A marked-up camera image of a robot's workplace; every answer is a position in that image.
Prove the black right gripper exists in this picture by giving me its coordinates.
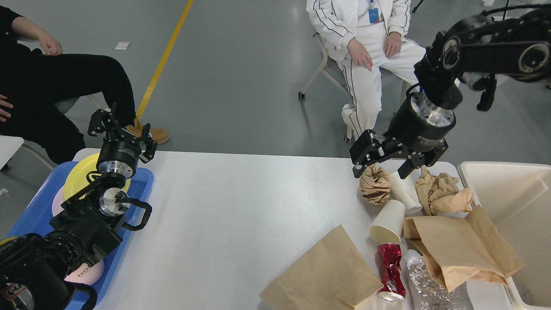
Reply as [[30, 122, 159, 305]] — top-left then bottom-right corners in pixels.
[[350, 92, 456, 179]]

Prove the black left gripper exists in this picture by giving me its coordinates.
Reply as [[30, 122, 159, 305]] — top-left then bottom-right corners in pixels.
[[88, 102, 158, 179]]

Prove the yellow plate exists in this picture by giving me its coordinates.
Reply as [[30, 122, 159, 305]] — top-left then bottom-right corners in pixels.
[[63, 153, 131, 202]]

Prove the white paper cup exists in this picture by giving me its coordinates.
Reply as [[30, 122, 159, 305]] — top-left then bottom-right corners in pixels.
[[368, 199, 406, 245], [388, 171, 423, 214]]

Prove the crushed red soda can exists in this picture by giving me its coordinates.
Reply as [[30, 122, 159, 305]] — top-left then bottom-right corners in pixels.
[[376, 243, 407, 304]]

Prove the brown paper bag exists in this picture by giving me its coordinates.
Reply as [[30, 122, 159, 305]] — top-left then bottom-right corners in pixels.
[[260, 226, 382, 310]]

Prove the pink ribbed mug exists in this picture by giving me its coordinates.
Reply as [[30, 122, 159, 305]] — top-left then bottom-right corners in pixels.
[[64, 260, 105, 285]]

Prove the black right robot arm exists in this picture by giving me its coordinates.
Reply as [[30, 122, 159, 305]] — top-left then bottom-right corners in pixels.
[[350, 4, 551, 179]]

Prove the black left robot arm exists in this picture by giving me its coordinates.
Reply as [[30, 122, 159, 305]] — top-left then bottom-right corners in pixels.
[[0, 109, 158, 310]]

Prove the crumpled brown paper ball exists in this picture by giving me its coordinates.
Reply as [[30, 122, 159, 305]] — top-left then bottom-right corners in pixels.
[[359, 164, 391, 206]]

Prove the upright white paper cup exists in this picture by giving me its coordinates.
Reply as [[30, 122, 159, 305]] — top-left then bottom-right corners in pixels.
[[388, 171, 423, 214]]

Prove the crumpled brown paper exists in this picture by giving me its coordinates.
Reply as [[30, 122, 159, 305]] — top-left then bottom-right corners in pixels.
[[415, 166, 474, 216]]

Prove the pink plate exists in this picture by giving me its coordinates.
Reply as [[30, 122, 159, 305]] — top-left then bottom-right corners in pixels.
[[51, 187, 65, 217]]

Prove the person in black trousers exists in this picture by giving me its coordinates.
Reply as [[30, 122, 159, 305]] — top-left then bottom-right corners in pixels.
[[0, 6, 143, 164]]

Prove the white office chair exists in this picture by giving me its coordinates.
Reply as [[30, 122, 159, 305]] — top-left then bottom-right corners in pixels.
[[298, 30, 409, 143]]

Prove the brown paper sheet right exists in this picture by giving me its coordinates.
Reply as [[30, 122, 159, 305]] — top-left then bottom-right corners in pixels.
[[403, 206, 524, 291]]

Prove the white side table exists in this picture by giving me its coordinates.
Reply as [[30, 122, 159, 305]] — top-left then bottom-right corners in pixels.
[[0, 135, 24, 169]]

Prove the person in white tracksuit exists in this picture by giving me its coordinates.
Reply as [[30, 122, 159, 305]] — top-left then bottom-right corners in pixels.
[[306, 0, 425, 138]]

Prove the blue plastic tray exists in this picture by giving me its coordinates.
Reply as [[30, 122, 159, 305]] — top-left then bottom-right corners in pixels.
[[7, 161, 154, 310]]

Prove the cream plastic bin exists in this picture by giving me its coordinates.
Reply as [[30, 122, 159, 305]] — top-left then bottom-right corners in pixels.
[[458, 161, 551, 310]]

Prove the crumpled clear plastic wrap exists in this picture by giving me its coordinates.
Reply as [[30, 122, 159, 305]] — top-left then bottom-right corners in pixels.
[[403, 250, 474, 310]]

